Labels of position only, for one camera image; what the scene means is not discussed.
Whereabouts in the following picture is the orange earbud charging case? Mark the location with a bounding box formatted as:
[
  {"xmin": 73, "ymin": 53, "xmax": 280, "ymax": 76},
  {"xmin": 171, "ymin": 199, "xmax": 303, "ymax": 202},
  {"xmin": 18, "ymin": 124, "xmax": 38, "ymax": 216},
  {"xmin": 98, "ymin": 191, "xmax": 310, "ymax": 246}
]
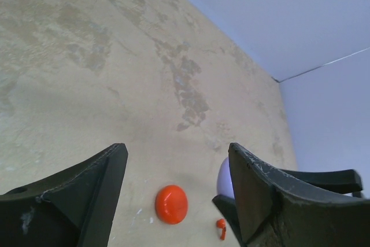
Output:
[{"xmin": 155, "ymin": 185, "xmax": 188, "ymax": 225}]

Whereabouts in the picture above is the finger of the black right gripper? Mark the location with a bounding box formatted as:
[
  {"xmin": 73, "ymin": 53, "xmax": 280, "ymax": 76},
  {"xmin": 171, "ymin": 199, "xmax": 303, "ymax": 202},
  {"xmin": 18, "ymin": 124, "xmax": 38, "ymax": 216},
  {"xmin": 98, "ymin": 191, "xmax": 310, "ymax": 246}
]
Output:
[
  {"xmin": 279, "ymin": 169, "xmax": 363, "ymax": 194},
  {"xmin": 212, "ymin": 194, "xmax": 243, "ymax": 244}
]

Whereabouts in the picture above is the orange earbud upper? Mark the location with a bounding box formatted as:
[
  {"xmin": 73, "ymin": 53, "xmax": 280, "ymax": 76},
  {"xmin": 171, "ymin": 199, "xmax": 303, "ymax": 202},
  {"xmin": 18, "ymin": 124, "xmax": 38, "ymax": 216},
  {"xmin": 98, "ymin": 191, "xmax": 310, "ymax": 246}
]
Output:
[{"xmin": 216, "ymin": 219, "xmax": 227, "ymax": 241}]

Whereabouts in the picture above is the lilac earbud charging case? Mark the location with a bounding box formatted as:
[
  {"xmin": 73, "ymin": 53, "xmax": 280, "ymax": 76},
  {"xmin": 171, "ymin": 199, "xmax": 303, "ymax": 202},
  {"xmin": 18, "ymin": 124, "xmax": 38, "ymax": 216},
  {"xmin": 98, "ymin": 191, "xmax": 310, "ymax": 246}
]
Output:
[{"xmin": 216, "ymin": 157, "xmax": 235, "ymax": 199}]

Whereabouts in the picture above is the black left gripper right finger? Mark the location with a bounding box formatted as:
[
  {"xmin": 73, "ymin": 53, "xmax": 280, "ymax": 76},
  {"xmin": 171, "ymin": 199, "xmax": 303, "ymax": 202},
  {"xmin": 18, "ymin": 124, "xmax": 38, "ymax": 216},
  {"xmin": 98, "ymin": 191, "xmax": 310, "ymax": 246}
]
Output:
[{"xmin": 228, "ymin": 143, "xmax": 369, "ymax": 246}]

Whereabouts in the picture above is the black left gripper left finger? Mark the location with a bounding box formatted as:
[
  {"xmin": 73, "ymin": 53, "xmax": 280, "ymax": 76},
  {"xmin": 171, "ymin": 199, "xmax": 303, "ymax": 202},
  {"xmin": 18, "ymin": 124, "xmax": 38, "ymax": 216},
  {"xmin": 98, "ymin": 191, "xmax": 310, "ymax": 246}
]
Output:
[{"xmin": 1, "ymin": 143, "xmax": 128, "ymax": 246}]

